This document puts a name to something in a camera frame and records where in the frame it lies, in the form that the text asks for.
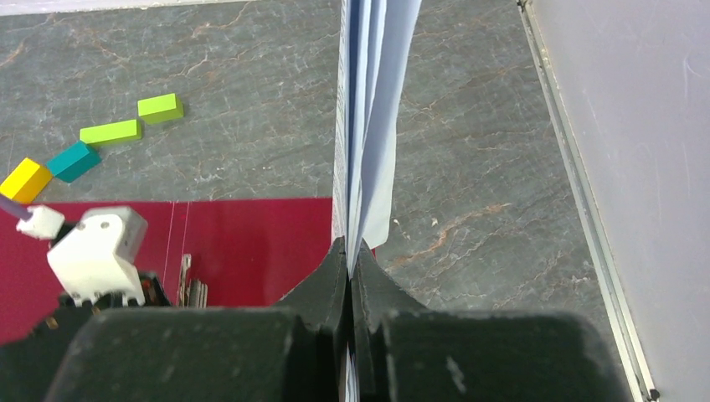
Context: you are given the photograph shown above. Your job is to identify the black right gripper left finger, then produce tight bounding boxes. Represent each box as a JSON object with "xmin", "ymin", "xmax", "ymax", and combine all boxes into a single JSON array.
[{"xmin": 47, "ymin": 239, "xmax": 348, "ymax": 401}]

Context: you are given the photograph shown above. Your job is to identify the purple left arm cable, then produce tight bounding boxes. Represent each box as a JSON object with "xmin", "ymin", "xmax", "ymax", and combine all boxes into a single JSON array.
[{"xmin": 0, "ymin": 197, "xmax": 32, "ymax": 223}]

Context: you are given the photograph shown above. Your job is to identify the aluminium frame post right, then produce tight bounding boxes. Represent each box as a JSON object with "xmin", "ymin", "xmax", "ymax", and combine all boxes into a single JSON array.
[{"xmin": 518, "ymin": 1, "xmax": 661, "ymax": 401}]

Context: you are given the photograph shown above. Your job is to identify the red clip file folder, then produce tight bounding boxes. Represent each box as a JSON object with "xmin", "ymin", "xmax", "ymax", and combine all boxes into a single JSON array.
[{"xmin": 1, "ymin": 198, "xmax": 333, "ymax": 343}]

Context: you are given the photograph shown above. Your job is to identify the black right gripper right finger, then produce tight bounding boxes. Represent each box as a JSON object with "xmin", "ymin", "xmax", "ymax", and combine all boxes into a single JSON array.
[{"xmin": 350, "ymin": 247, "xmax": 630, "ymax": 401}]

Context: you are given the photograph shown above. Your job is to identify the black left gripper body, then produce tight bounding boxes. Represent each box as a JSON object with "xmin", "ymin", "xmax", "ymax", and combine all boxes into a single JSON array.
[{"xmin": 1, "ymin": 291, "xmax": 140, "ymax": 401}]

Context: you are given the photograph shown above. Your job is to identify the silver metal folder clip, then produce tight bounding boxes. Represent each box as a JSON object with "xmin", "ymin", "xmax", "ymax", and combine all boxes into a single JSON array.
[{"xmin": 177, "ymin": 254, "xmax": 208, "ymax": 308}]

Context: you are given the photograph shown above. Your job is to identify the yellow block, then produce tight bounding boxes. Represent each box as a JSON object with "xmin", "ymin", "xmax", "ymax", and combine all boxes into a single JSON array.
[{"xmin": 1, "ymin": 157, "xmax": 54, "ymax": 204}]

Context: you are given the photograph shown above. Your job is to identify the teal block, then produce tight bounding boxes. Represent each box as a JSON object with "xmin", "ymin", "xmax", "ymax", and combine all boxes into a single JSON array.
[{"xmin": 46, "ymin": 141, "xmax": 101, "ymax": 183}]

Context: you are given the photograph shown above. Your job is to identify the printed white paper sheets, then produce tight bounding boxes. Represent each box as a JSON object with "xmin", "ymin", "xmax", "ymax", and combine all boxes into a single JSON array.
[{"xmin": 332, "ymin": 1, "xmax": 421, "ymax": 277}]

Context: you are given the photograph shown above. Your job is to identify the long lime green block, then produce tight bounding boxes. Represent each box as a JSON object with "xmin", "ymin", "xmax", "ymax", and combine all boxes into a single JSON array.
[{"xmin": 79, "ymin": 119, "xmax": 142, "ymax": 146}]

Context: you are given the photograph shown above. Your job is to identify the short lime green block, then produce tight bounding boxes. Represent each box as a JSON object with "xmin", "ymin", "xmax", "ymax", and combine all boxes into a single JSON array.
[{"xmin": 137, "ymin": 93, "xmax": 184, "ymax": 125}]

